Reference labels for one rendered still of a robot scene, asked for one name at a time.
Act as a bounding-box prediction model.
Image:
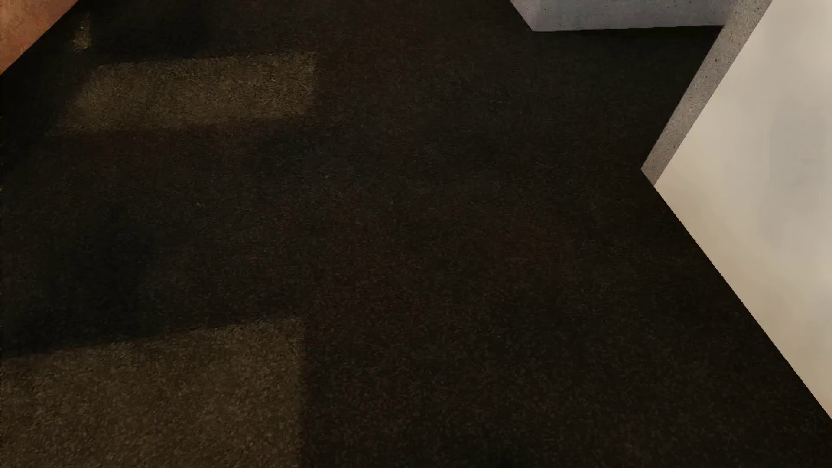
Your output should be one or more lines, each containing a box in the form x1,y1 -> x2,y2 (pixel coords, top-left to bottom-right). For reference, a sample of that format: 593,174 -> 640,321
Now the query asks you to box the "brown wooden furniture panel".
0,0 -> 79,75

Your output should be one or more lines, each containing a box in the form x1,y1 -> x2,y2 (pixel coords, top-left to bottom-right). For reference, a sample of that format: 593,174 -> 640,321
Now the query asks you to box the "white table panel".
641,0 -> 832,419

